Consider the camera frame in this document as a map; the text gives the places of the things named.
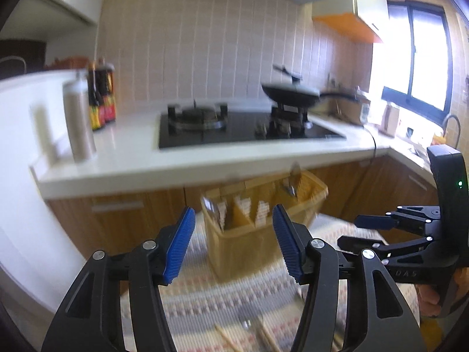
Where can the striped woven mat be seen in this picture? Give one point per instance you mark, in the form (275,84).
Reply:
(220,300)

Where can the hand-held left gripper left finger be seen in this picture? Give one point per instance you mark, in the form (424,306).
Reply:
(179,245)

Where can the white electric kettle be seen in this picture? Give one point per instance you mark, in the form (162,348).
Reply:
(390,119)

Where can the orange wall cabinet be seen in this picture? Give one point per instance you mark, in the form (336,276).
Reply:
(344,25)

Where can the dark sauce bottle red label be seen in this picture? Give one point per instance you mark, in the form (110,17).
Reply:
(110,106)

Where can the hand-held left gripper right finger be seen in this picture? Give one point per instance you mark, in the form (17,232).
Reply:
(287,245)

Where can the curved metal faucet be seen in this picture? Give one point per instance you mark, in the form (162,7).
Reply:
(459,132)

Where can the dark sauce bottle yellow label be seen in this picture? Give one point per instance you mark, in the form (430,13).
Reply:
(96,110)

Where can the yellow plastic utensil basket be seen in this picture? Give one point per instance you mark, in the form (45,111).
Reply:
(242,242)

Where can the dark framed window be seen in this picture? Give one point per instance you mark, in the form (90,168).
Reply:
(412,62)

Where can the dark bag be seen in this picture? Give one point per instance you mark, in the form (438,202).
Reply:
(33,55)

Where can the wooden chopstick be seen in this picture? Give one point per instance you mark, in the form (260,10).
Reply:
(265,333)
(225,337)

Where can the steel thermos bottle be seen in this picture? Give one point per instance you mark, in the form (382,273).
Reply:
(78,124)

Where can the black gas stove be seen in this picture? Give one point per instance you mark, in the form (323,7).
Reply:
(238,132)

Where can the reddish box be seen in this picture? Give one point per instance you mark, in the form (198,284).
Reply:
(66,62)

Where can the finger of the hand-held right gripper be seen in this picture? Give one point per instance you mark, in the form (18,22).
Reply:
(370,222)
(351,242)

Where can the black wok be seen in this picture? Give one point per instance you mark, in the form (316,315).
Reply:
(289,95)

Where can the beige rice cooker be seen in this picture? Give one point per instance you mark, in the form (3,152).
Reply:
(357,112)

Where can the person's right hand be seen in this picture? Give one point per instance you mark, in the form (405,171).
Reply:
(428,299)

